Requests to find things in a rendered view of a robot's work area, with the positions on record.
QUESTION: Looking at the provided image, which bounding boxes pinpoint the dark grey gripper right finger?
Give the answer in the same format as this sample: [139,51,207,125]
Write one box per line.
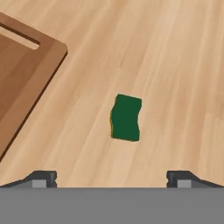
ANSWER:
[165,170,224,189]

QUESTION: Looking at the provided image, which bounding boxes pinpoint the green sponge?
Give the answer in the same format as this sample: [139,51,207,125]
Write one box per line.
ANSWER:
[109,93,144,143]

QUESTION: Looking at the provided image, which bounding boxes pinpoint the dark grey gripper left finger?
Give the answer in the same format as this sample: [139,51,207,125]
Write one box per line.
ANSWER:
[0,170,59,189]

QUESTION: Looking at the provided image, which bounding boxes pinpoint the brown wooden cutting board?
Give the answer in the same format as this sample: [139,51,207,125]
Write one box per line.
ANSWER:
[0,11,69,163]

